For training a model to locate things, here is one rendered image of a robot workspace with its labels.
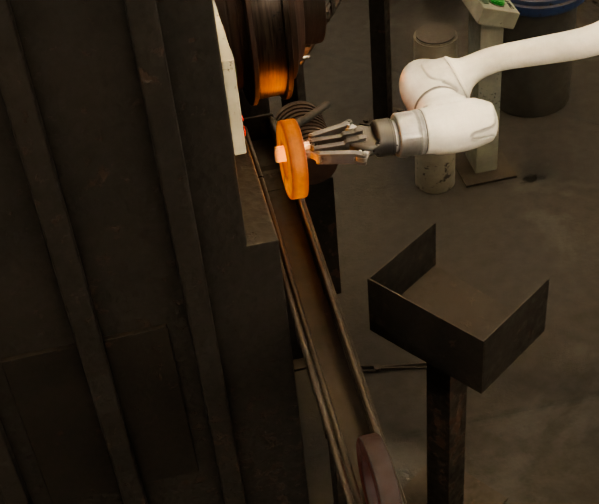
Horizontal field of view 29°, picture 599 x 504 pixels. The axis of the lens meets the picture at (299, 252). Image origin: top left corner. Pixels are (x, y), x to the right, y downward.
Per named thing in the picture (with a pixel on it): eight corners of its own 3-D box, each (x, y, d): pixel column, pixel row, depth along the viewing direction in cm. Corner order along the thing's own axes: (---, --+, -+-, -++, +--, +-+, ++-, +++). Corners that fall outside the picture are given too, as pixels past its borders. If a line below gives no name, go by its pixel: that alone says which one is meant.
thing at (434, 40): (421, 198, 341) (420, 47, 307) (410, 174, 350) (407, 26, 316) (460, 190, 343) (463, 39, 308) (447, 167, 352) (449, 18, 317)
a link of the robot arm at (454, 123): (429, 168, 225) (409, 136, 235) (503, 156, 227) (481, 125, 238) (429, 120, 219) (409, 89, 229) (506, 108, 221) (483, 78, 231)
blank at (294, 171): (291, 157, 212) (309, 154, 213) (274, 104, 222) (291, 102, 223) (292, 216, 223) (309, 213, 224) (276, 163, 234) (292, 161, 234)
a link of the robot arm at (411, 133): (413, 137, 232) (385, 142, 231) (414, 100, 226) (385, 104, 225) (426, 163, 225) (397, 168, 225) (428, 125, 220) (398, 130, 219)
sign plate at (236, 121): (234, 156, 186) (221, 61, 174) (209, 73, 206) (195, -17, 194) (248, 153, 187) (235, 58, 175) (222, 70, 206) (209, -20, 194)
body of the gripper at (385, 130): (398, 163, 224) (353, 171, 223) (386, 139, 231) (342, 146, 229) (399, 132, 219) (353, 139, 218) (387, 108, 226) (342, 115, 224)
